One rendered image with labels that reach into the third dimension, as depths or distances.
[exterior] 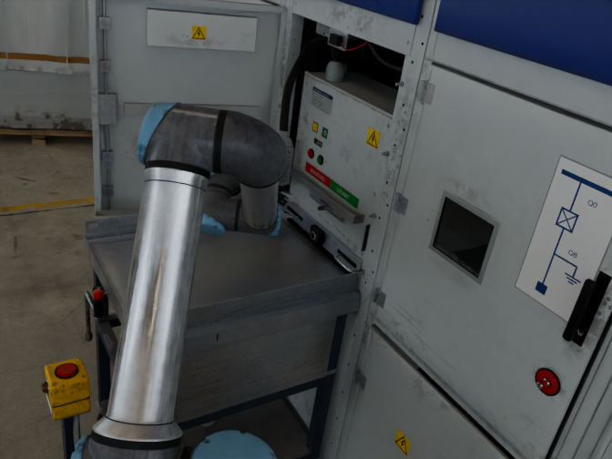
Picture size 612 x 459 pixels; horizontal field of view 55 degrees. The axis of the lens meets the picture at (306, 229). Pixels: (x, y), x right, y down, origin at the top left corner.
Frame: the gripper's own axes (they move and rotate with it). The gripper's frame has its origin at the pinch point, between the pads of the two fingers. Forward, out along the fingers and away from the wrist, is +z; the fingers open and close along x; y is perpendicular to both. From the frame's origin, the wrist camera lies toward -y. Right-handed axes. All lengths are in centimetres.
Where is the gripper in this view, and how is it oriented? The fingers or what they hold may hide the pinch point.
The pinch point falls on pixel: (290, 208)
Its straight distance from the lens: 189.8
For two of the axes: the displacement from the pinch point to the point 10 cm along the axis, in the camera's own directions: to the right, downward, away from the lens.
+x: 5.4, -8.3, -1.4
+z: 6.7, 3.2, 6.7
